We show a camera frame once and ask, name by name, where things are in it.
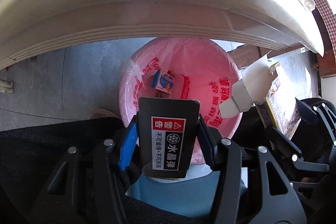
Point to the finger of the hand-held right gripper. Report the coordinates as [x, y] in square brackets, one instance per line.
[323, 121]
[288, 153]

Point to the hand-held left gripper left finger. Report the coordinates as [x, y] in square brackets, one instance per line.
[127, 144]

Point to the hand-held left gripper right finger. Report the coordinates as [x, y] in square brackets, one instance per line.
[208, 146]

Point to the brown and yellow box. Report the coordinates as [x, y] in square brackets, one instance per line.
[286, 108]

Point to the black box with red label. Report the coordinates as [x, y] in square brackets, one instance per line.
[168, 119]

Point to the blue medicine box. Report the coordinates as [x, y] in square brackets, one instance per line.
[164, 82]

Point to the pink trash bin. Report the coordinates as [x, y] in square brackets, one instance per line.
[197, 64]

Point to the beige slipper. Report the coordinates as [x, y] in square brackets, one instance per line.
[102, 113]

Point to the light blue plastic stool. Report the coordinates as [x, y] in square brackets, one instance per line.
[168, 195]

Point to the red checkered tablecloth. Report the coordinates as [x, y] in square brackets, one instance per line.
[324, 8]

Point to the beige wooden coffee table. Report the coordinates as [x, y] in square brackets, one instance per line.
[131, 3]

